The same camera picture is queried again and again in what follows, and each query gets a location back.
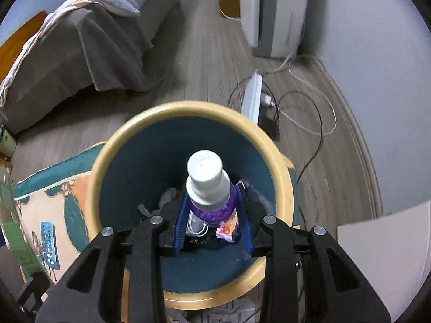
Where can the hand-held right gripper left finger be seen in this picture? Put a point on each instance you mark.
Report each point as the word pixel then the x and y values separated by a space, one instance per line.
pixel 180 223

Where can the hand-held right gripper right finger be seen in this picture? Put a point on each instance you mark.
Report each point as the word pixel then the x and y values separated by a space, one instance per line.
pixel 244 223

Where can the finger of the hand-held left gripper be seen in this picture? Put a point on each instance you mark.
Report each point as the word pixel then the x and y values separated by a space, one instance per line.
pixel 33 289

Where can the purple bottle white cap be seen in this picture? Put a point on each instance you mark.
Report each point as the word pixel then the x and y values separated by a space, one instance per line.
pixel 205 175

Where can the yellow rimmed teal bin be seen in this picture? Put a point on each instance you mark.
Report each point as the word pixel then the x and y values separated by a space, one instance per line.
pixel 111 161

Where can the pink packet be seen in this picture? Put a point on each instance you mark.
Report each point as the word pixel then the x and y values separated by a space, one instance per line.
pixel 227 230

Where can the clear plastic wrapper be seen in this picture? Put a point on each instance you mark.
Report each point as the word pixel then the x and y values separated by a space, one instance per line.
pixel 165 197

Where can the blue blister pack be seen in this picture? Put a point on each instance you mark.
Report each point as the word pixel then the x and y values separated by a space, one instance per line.
pixel 49 245

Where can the teal orange patterned rug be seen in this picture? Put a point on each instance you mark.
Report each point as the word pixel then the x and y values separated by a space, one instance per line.
pixel 50 195

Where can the black power adapter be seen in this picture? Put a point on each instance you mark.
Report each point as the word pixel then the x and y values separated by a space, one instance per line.
pixel 269 124

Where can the white plug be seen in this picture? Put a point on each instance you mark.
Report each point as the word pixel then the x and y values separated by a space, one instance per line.
pixel 267 100

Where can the white power strip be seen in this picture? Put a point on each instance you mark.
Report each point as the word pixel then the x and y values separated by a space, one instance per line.
pixel 252 97

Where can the white board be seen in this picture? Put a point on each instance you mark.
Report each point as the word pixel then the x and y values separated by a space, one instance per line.
pixel 384 249

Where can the small green box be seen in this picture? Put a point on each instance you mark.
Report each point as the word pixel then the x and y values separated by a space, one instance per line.
pixel 7 141

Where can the grey covered bed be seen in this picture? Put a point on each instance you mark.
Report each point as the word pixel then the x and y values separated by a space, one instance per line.
pixel 84 50

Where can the white air purifier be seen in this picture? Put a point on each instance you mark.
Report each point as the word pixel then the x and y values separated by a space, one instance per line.
pixel 269 10

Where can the light quilt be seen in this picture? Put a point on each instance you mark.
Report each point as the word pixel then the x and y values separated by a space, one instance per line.
pixel 30 47

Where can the wooden board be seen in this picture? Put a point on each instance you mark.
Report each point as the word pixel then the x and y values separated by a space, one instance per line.
pixel 16 43

